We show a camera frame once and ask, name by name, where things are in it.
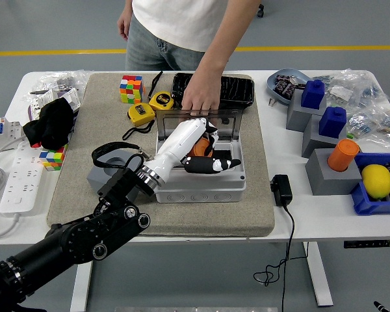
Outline black power adapter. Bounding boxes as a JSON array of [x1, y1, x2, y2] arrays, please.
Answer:
[[270, 174, 294, 207]]

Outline blue plastic bin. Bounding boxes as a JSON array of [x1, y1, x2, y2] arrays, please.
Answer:
[[350, 152, 390, 216]]

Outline yellow tape measure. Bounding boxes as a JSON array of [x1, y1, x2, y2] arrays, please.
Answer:
[[122, 102, 157, 142], [148, 70, 176, 116]]

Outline black adapter cord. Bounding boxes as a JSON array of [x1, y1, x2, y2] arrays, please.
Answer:
[[253, 204, 309, 312]]

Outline large Rubik's cube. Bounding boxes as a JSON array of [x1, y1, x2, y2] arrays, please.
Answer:
[[119, 75, 146, 105]]

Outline person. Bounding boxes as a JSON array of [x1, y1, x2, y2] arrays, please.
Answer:
[[116, 0, 263, 116]]

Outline yellow lemon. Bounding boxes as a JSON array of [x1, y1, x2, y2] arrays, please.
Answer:
[[361, 164, 390, 200]]

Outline person's right hand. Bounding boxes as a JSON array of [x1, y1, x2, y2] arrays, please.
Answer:
[[116, 8, 133, 42]]

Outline white circuit breaker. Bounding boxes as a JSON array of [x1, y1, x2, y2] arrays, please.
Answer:
[[0, 116, 23, 153]]

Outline grey cube holder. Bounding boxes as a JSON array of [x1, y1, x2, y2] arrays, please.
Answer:
[[285, 88, 328, 133], [301, 113, 348, 159], [304, 148, 363, 196], [86, 151, 144, 204]]

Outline black table control panel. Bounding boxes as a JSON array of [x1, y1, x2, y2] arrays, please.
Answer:
[[343, 239, 390, 250]]

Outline blue block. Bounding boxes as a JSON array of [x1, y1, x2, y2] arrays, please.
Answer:
[[300, 79, 328, 111], [318, 106, 348, 137]]

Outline clear bag of parts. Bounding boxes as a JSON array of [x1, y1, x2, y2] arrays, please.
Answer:
[[313, 68, 390, 110], [346, 107, 390, 153]]

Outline light blue dish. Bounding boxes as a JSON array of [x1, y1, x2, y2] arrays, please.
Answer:
[[266, 68, 313, 107]]

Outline white breaker box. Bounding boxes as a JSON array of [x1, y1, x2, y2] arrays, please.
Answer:
[[51, 87, 82, 121], [27, 90, 55, 120]]

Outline grey junction box clear lid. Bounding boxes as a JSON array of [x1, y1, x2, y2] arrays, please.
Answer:
[[154, 109, 248, 204]]

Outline small Rubik's cube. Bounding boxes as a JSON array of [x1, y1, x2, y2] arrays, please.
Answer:
[[38, 144, 69, 172]]

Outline white table leg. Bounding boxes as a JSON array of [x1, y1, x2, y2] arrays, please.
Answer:
[[70, 259, 96, 312], [304, 242, 334, 307]]

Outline grey-brown mat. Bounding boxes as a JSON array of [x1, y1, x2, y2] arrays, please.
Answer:
[[47, 71, 276, 237]]

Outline dark snack packets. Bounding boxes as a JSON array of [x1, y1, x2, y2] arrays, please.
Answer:
[[274, 73, 308, 100]]

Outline person's left hand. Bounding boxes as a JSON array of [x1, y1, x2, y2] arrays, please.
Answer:
[[181, 71, 222, 117]]

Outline white power strip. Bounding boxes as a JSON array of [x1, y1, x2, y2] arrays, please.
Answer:
[[0, 140, 46, 215]]

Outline black plastic tray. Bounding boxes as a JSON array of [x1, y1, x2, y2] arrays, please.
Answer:
[[171, 72, 256, 108]]

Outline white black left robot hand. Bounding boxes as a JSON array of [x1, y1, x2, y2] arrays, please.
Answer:
[[146, 117, 242, 187]]

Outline clear plastic bag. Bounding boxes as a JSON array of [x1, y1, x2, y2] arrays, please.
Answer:
[[29, 70, 88, 98]]

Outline black cloth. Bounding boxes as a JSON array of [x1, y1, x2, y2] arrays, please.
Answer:
[[22, 97, 75, 150]]

